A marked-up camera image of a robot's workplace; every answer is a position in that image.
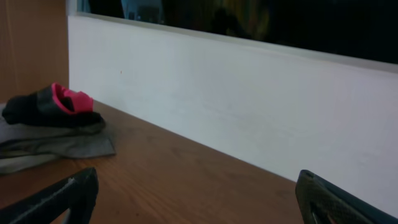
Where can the grey folded shorts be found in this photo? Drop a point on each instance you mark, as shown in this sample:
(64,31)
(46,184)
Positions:
(82,142)

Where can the dark window with frame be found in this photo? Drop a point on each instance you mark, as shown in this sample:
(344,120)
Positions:
(357,33)

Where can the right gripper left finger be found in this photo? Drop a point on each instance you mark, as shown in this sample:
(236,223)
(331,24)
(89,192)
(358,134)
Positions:
(76,194)

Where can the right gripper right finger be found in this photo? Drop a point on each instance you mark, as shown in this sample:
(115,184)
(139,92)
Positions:
(321,202)

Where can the black leggings with red waistband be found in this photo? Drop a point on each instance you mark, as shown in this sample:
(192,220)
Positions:
(53,106)

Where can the beige folded shorts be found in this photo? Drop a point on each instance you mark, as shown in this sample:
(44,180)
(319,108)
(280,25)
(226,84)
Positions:
(15,164)

